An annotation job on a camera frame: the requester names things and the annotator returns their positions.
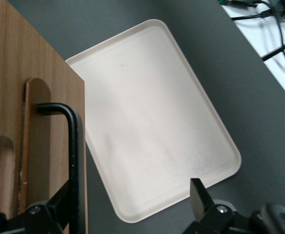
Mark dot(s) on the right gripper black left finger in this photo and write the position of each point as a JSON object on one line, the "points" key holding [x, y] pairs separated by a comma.
{"points": [[45, 217]]}

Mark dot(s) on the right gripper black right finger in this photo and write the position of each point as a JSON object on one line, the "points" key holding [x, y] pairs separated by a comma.
{"points": [[206, 212]]}

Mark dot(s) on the wooden drawer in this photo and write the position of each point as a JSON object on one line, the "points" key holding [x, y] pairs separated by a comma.
{"points": [[59, 92]]}

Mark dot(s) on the beige rectangular tray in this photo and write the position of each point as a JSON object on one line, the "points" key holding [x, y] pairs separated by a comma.
{"points": [[145, 109]]}

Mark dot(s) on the black flat strip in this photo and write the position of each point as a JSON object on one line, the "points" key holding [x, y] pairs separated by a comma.
{"points": [[279, 50]]}

